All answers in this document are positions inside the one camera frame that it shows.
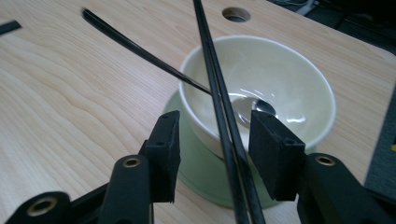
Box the black ribbed strip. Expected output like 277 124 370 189
0 20 22 35

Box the black chopstick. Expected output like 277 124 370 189
192 0 250 224
198 0 266 224

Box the pale green saucer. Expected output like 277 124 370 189
163 90 317 209

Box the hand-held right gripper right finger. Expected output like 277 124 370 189
247 109 306 202

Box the black-handled metal spoon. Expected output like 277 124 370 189
81 7 278 127

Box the dark grey mat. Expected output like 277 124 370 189
363 88 396 201

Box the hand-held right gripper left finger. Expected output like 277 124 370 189
138 110 181 203

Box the white ceramic bowl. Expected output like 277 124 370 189
177 35 337 160

